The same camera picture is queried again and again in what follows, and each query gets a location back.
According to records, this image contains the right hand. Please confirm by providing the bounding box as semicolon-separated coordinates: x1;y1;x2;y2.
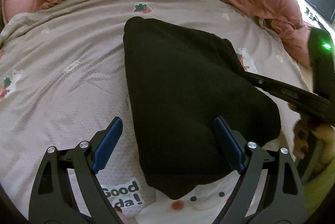
287;104;335;161

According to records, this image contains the grey bear-print blanket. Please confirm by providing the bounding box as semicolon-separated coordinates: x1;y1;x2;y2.
1;0;311;223

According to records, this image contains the left hand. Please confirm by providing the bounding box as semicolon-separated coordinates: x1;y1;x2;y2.
114;206;137;224

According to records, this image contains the black orange-cuffed sweatshirt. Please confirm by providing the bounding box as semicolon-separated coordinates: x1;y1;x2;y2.
123;17;281;200

